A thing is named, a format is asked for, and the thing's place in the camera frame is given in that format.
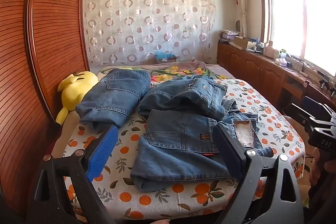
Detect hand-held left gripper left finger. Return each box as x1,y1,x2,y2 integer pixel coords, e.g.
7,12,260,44
26,125,119,224

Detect light blue jeans pants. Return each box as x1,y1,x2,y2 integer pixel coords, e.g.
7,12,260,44
130,109,231,192

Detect yellow plush toy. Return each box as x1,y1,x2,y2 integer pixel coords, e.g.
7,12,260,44
56,70,99,125

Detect folded dark blue jeans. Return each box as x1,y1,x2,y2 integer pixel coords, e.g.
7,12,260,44
76,68,151,132

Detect beige bottle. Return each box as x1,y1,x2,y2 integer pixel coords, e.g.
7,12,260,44
264,42,275,58

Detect floral blanket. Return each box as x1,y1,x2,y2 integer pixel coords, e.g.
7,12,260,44
94,60,237,83

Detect person's right hand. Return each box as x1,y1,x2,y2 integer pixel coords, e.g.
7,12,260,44
308,158,322,186

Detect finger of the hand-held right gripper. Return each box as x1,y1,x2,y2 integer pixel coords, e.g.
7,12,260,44
301,96,336,121
285,103,316,133

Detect window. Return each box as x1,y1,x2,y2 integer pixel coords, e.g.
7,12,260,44
259,0,336,77

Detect sheer circle-patterned curtain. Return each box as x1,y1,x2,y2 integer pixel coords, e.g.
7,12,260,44
83,0,217,70

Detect wooden cabinet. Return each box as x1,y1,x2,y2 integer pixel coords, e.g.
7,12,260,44
217,40,336,119

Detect blue jeans with white patch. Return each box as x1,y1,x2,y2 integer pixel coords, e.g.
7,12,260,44
214,99,274,159

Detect cardboard box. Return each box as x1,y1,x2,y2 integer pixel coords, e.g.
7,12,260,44
232,36,256,50

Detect stack of papers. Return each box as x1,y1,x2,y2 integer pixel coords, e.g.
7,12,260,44
219,28,240,43

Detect orange print bedsheet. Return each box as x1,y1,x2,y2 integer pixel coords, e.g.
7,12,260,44
51,77,306,222

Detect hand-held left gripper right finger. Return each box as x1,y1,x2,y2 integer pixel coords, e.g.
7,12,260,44
213,123,305,224

